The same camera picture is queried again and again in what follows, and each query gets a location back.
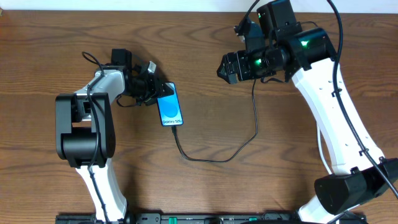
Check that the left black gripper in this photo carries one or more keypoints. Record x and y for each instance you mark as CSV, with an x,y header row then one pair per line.
x,y
157,90

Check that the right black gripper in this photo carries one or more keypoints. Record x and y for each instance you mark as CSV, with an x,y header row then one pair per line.
x,y
230,60

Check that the blue Galaxy smartphone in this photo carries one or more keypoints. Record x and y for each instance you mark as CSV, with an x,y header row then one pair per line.
x,y
169,109

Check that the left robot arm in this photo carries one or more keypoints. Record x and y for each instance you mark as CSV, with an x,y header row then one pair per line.
x,y
84,129

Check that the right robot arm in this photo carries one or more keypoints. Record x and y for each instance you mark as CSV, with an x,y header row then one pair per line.
x,y
277,42

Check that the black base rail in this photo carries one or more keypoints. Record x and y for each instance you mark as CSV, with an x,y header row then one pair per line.
x,y
155,218

